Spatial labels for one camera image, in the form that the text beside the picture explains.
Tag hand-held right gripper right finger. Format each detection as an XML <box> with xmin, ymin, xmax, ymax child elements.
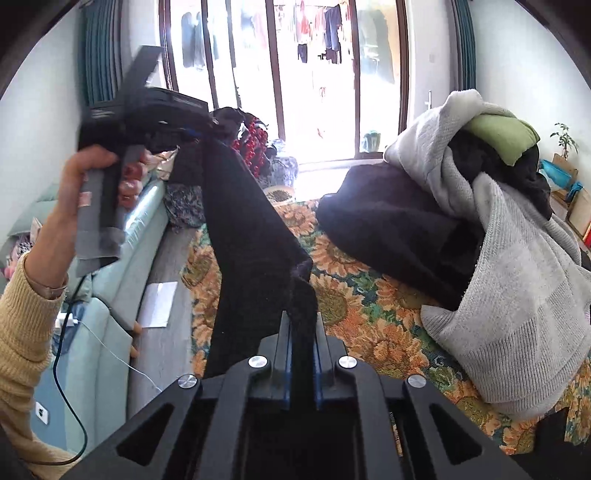
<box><xmin>314</xmin><ymin>311</ymin><xmax>532</xmax><ymax>480</ymax></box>

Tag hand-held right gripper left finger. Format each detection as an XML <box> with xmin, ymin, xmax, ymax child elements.
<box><xmin>76</xmin><ymin>311</ymin><xmax>293</xmax><ymax>480</ymax></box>

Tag black knit sweater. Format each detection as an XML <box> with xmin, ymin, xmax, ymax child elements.
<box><xmin>171</xmin><ymin>134</ymin><xmax>319</xmax><ymax>411</ymax></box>

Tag person's left forearm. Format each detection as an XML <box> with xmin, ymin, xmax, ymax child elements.
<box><xmin>0</xmin><ymin>251</ymin><xmax>79</xmax><ymax>467</ymax></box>

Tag person's left hand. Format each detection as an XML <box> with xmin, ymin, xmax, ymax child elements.
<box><xmin>28</xmin><ymin>144</ymin><xmax>158</xmax><ymax>298</ymax></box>

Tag sunflower tablecloth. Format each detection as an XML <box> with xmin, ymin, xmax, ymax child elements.
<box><xmin>180</xmin><ymin>198</ymin><xmax>591</xmax><ymax>457</ymax></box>

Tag teal curtain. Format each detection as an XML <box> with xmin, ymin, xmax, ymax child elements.
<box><xmin>81</xmin><ymin>7</ymin><xmax>123</xmax><ymax>107</ymax></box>
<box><xmin>450</xmin><ymin>0</ymin><xmax>476</xmax><ymax>93</ymax></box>

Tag dark patterned cloth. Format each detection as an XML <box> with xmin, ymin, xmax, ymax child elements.
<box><xmin>164</xmin><ymin>182</ymin><xmax>206</xmax><ymax>232</ymax></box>

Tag red berry branches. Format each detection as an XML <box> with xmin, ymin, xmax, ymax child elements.
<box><xmin>231</xmin><ymin>122</ymin><xmax>271</xmax><ymax>178</ymax></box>

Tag white paper sheet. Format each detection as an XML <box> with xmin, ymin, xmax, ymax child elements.
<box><xmin>136</xmin><ymin>281</ymin><xmax>178</xmax><ymax>328</ymax></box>

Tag bowl of seeds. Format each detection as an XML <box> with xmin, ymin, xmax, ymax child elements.
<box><xmin>264</xmin><ymin>185</ymin><xmax>296</xmax><ymax>204</ymax></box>

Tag black jacket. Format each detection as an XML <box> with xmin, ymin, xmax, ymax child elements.
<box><xmin>316</xmin><ymin>161</ymin><xmax>490</xmax><ymax>310</ymax></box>

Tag light teal sofa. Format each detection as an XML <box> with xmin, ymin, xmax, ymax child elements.
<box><xmin>0</xmin><ymin>178</ymin><xmax>169</xmax><ymax>455</ymax></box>

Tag grey knit sweater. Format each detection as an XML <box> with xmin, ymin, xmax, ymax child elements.
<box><xmin>383</xmin><ymin>89</ymin><xmax>591</xmax><ymax>421</ymax></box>

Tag black shirt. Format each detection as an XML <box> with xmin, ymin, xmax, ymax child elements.
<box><xmin>448</xmin><ymin>131</ymin><xmax>555</xmax><ymax>222</ymax></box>

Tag green garment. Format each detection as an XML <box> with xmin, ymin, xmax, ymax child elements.
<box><xmin>464</xmin><ymin>113</ymin><xmax>541</xmax><ymax>167</ymax></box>

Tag potted plant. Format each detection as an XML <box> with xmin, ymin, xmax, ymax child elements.
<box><xmin>549</xmin><ymin>122</ymin><xmax>580</xmax><ymax>160</ymax></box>

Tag black cable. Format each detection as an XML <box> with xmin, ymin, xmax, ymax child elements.
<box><xmin>52</xmin><ymin>274</ymin><xmax>88</xmax><ymax>464</ymax></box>

